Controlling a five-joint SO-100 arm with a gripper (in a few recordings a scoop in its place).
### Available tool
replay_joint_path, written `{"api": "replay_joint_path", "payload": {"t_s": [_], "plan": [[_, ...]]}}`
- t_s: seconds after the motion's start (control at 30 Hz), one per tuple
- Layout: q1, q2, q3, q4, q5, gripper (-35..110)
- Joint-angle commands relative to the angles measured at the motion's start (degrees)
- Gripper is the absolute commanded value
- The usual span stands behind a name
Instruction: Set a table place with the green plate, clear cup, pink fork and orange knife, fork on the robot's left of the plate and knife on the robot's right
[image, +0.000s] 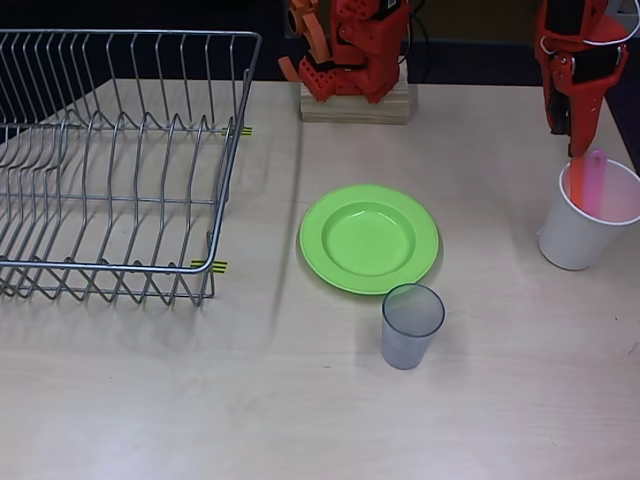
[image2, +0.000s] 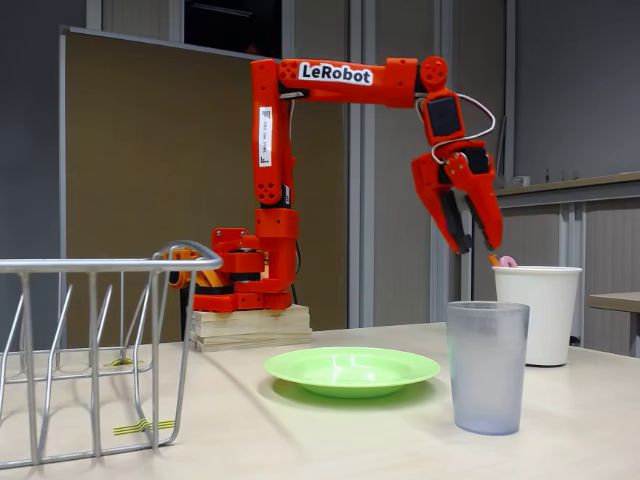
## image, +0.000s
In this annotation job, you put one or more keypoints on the translucent plastic cup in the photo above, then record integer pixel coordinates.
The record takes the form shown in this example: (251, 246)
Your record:
(405, 345)

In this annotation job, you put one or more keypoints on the wooden base block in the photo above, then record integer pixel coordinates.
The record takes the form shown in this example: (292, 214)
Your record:
(350, 112)

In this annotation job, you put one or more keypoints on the white paper cup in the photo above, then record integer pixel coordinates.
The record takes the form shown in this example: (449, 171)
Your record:
(570, 240)

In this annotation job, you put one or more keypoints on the pink utensil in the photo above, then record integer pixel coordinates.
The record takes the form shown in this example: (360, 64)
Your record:
(596, 190)

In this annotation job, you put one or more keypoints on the green plastic plate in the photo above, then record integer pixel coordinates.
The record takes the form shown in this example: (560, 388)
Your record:
(370, 240)

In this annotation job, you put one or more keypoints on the orange gripper black servo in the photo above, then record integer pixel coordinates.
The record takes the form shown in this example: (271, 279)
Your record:
(580, 95)

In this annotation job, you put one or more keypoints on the orange plastic knife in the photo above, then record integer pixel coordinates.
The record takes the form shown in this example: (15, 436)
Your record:
(579, 185)

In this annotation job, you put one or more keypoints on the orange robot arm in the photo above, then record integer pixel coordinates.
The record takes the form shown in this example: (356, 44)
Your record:
(370, 45)

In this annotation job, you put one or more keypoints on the yellow black striped tape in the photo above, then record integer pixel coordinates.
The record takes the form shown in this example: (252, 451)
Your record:
(221, 266)
(247, 131)

